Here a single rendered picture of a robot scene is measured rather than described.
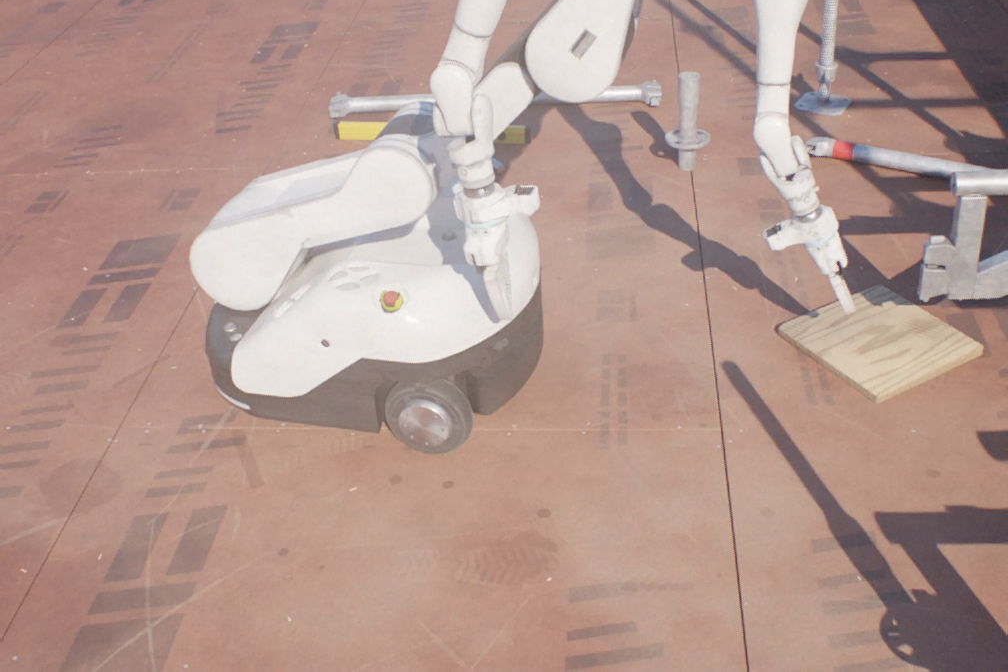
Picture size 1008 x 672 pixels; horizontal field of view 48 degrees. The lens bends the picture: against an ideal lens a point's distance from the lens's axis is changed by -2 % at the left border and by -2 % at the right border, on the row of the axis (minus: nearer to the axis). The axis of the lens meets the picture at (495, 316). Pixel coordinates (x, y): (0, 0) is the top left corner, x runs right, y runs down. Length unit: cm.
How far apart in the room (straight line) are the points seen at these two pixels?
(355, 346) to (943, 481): 109
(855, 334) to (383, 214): 105
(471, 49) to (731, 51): 241
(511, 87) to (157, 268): 133
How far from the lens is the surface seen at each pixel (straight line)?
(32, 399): 267
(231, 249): 229
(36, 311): 300
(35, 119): 420
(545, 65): 192
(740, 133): 348
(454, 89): 178
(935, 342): 256
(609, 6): 186
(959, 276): 246
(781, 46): 218
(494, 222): 189
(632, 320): 259
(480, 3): 174
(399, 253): 230
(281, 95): 399
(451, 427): 216
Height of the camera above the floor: 142
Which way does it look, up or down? 33 degrees down
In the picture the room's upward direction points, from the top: 5 degrees counter-clockwise
